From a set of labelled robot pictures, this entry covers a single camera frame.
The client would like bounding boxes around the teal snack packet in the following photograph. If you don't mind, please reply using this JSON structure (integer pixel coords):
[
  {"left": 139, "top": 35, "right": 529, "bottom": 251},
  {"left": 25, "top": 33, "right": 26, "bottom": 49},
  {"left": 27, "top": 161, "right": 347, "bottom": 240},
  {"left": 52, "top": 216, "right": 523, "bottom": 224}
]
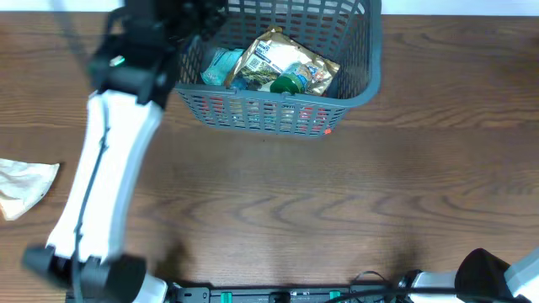
[{"left": 200, "top": 47, "right": 244, "bottom": 86}]

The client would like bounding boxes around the gold foil food pouch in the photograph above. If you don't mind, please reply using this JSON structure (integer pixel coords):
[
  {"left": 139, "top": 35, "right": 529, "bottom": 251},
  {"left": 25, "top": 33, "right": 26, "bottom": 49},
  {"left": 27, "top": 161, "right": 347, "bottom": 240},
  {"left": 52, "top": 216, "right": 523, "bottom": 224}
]
[{"left": 224, "top": 27, "right": 340, "bottom": 96}]

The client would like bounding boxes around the orange spaghetti packet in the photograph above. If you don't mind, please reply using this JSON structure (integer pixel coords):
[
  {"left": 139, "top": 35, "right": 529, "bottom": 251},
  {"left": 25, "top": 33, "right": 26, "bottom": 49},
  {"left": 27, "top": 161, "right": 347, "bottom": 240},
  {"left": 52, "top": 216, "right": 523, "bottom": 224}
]
[{"left": 189, "top": 97, "right": 340, "bottom": 136}]

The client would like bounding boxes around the grey plastic slotted basket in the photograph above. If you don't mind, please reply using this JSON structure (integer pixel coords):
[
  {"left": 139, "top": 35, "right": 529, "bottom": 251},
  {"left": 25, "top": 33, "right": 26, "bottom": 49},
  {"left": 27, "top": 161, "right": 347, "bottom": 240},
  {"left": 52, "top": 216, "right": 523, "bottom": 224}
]
[{"left": 176, "top": 0, "right": 382, "bottom": 136}]

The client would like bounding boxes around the green lid jar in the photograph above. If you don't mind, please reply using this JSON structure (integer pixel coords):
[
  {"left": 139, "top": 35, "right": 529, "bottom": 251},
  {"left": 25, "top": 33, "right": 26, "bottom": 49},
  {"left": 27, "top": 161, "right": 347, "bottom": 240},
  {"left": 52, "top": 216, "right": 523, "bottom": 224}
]
[{"left": 269, "top": 62, "right": 312, "bottom": 94}]

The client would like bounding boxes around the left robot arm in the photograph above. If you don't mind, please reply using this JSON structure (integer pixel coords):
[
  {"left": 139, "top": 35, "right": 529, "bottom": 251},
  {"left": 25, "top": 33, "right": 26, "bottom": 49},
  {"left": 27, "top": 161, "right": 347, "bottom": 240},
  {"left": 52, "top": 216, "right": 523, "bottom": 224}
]
[{"left": 22, "top": 1, "right": 226, "bottom": 302}]

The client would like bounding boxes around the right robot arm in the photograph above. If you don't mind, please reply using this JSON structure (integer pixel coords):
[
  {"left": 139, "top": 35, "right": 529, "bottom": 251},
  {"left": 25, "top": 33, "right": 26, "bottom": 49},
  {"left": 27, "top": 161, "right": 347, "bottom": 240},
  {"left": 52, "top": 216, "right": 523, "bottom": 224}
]
[{"left": 396, "top": 248, "right": 538, "bottom": 303}]

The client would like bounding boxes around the crumpled beige paper bag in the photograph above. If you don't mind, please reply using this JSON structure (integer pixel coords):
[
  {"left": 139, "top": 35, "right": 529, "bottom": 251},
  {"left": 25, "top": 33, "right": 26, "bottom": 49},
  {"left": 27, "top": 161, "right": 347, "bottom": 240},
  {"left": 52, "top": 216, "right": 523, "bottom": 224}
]
[{"left": 1, "top": 159, "right": 60, "bottom": 221}]

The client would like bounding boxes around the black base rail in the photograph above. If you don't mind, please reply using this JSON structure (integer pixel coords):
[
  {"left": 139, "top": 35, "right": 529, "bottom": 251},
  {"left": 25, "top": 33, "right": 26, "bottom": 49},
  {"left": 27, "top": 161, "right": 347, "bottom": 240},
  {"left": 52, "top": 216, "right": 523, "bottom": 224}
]
[{"left": 65, "top": 271, "right": 405, "bottom": 303}]

